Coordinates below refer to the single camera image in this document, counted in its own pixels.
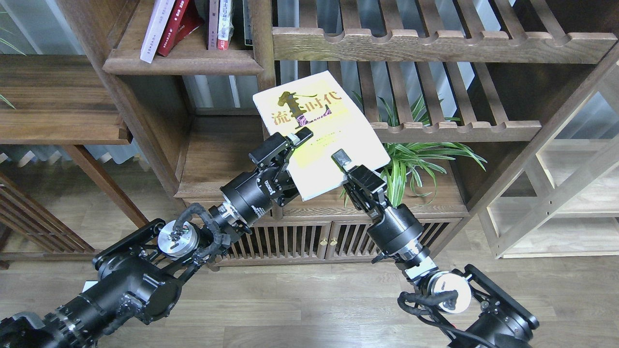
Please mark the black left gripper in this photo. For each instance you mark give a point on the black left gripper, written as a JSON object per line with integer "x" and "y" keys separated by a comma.
{"x": 251, "y": 195}

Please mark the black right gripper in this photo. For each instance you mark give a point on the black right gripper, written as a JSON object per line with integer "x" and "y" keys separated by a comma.
{"x": 395, "y": 230}

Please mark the yellow green book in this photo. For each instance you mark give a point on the yellow green book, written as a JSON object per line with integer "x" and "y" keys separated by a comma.
{"x": 319, "y": 103}

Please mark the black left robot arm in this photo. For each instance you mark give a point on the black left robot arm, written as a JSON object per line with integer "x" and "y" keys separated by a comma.
{"x": 142, "y": 275}

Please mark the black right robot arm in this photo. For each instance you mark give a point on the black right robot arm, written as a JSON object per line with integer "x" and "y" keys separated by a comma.
{"x": 467, "y": 306}

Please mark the light wooden shelf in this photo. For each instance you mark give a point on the light wooden shelf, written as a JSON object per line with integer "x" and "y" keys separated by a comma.
{"x": 565, "y": 200}

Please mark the green spider plant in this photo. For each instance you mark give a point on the green spider plant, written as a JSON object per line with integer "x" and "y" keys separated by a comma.
{"x": 409, "y": 160}

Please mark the dark wooden bookshelf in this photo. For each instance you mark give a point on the dark wooden bookshelf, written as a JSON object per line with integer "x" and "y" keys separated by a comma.
{"x": 503, "y": 91}

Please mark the red white upright book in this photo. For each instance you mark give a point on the red white upright book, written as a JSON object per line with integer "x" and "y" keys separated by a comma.
{"x": 225, "y": 24}

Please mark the dark upright book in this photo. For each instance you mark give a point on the dark upright book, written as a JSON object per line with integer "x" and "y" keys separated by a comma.
{"x": 247, "y": 31}

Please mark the dark wooden side table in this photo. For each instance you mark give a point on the dark wooden side table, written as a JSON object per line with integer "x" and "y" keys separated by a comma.
{"x": 56, "y": 100}

